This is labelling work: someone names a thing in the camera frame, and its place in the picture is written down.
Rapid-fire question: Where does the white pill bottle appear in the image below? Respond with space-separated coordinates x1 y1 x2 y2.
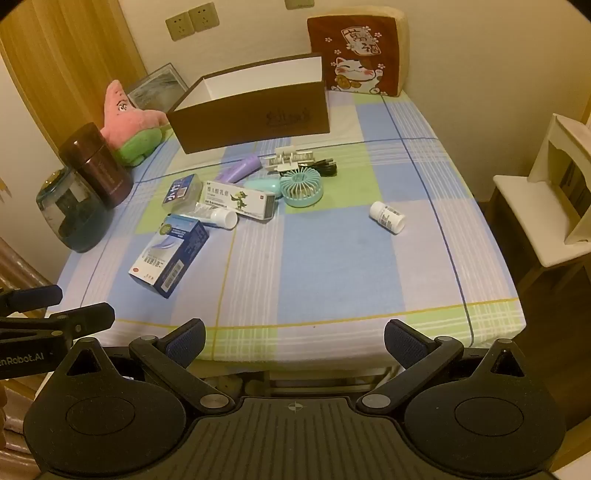
368 200 407 234

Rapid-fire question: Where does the brown cardboard box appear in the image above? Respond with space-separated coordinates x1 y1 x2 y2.
165 53 332 155

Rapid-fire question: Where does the dark brown cylindrical jar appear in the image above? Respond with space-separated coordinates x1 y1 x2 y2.
59 123 134 210

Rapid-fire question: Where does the wooden panel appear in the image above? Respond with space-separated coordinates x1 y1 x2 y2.
0 0 147 162

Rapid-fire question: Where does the teal handheld fan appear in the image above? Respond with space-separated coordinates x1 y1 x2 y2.
243 166 328 208

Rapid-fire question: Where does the green and white ointment box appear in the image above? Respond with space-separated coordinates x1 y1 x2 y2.
196 181 277 222

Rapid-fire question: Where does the blue glass jar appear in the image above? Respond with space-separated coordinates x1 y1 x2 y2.
36 167 115 254

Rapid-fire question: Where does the black cable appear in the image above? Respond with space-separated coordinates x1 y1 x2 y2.
295 158 338 180

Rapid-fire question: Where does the framed picture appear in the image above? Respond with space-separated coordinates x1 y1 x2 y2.
126 63 189 112

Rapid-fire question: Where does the white chair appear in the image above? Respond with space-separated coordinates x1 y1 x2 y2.
493 173 591 268

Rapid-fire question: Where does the pink starfish plush toy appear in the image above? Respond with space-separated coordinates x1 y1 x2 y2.
100 79 172 168

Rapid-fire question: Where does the white wooden rack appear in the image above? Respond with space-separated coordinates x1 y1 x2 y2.
527 113 591 245

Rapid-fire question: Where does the clear box with blue label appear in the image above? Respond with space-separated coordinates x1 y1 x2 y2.
161 174 204 213

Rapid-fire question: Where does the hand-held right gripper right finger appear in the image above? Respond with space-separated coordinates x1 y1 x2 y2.
355 318 536 413

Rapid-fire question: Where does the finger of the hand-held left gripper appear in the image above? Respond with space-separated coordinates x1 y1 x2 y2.
0 303 116 344
0 285 63 311

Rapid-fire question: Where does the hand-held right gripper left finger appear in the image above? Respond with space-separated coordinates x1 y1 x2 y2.
54 318 236 414

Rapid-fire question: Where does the purple bottle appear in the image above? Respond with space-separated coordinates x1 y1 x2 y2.
217 154 264 183

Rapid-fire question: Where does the white ointment tube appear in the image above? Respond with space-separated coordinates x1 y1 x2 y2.
172 203 239 230

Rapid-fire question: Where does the blue and white medicine box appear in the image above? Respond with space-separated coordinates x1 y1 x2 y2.
128 215 211 300

